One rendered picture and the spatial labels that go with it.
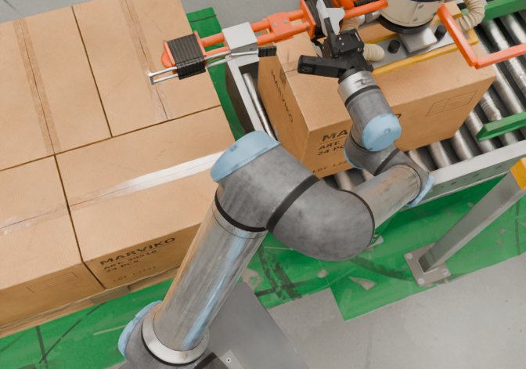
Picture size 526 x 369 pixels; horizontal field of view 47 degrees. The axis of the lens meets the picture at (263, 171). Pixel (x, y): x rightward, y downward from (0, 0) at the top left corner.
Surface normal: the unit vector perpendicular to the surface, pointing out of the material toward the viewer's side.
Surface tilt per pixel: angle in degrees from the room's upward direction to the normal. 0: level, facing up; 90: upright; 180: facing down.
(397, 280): 0
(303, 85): 0
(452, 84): 0
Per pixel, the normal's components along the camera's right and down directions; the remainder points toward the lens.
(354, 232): 0.60, 0.17
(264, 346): 0.04, -0.40
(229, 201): -0.65, 0.32
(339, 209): 0.55, -0.35
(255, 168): -0.16, -0.19
